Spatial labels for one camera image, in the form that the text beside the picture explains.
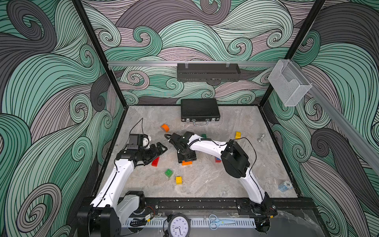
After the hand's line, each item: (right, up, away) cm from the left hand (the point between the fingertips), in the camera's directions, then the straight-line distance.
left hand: (161, 151), depth 80 cm
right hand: (+12, -9, +8) cm, 17 cm away
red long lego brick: (-5, -9, +8) cm, 13 cm away
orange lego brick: (+15, -9, +7) cm, 18 cm away
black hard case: (+24, +23, +31) cm, 46 cm away
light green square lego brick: (+4, -13, +2) cm, 13 cm away
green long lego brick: (+27, +6, +21) cm, 34 cm away
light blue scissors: (+28, -31, -11) cm, 43 cm away
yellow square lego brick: (+10, -16, -1) cm, 19 cm away
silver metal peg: (+64, +4, +18) cm, 67 cm away
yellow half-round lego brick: (+50, +6, +21) cm, 55 cm away
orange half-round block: (-2, +11, +26) cm, 29 cm away
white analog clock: (+11, -31, -14) cm, 36 cm away
